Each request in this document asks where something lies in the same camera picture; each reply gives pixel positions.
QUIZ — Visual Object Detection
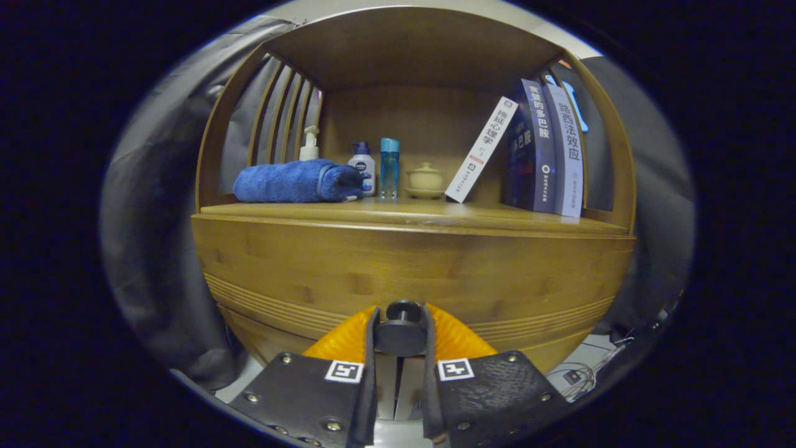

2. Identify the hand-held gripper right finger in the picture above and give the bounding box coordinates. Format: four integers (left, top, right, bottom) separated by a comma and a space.
422, 303, 570, 447

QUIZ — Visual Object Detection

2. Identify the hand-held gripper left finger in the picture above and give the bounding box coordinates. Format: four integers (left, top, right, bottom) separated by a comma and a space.
229, 305, 381, 448

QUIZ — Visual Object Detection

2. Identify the wooden drawer with black knob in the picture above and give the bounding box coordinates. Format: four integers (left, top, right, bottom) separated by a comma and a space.
192, 215, 636, 374

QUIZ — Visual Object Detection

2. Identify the wooden countertop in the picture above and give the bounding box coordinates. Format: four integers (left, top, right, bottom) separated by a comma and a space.
200, 196, 630, 236

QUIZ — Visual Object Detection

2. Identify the wooden cabinet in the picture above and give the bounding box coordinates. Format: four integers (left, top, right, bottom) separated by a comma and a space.
192, 6, 638, 421

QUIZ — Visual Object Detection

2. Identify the beige lidded teacup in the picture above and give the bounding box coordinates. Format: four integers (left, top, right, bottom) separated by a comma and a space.
404, 162, 446, 200

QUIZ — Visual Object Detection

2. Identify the clear blue bottle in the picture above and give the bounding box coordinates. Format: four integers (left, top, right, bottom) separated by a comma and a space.
380, 138, 400, 200

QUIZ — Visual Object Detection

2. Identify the blue folded towel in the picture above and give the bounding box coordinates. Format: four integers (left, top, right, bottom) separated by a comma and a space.
233, 159, 364, 203

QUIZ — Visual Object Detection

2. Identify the white bottle with blue cap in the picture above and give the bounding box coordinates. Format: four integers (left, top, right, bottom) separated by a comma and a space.
348, 141, 376, 197

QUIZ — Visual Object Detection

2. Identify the white pump bottle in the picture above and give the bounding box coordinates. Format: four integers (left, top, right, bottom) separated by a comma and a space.
299, 125, 321, 162

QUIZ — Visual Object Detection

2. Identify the white book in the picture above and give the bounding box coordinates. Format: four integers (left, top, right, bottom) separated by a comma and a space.
445, 96, 519, 203

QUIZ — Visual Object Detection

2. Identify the dark blue book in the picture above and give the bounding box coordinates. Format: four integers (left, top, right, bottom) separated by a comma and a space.
502, 78, 556, 213

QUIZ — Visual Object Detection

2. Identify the pale purple book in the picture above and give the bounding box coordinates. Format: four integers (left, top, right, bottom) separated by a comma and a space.
542, 75, 585, 218

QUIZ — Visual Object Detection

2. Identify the black backdrop cloth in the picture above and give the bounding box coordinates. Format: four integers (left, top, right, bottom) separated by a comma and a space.
103, 16, 694, 390

